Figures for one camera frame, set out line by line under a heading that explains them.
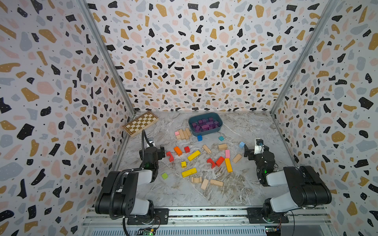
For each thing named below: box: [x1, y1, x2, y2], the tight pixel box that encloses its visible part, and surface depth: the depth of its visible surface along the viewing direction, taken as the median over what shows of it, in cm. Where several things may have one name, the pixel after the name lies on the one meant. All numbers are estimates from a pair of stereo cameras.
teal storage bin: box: [188, 112, 223, 137], surface depth 114 cm
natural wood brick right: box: [232, 153, 243, 164], surface depth 97 cm
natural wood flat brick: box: [210, 178, 224, 187], surface depth 86 cm
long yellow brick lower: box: [181, 167, 198, 178], surface depth 90 cm
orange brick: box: [173, 146, 183, 157], surface depth 100 cm
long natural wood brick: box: [178, 128, 186, 140], surface depth 109 cm
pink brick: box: [224, 149, 230, 159], surface depth 99 cm
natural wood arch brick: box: [190, 176, 203, 183], surface depth 86 cm
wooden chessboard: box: [122, 110, 159, 138], surface depth 112 cm
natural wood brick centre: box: [218, 143, 228, 150], surface depth 102 cm
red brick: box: [215, 155, 225, 168], surface depth 95 cm
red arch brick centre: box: [206, 157, 217, 169], surface depth 94 cm
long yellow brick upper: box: [187, 149, 201, 162], surface depth 99 cm
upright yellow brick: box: [224, 157, 233, 173], surface depth 94 cm
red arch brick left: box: [166, 151, 175, 163], surface depth 97 cm
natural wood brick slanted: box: [202, 144, 212, 154], surface depth 102 cm
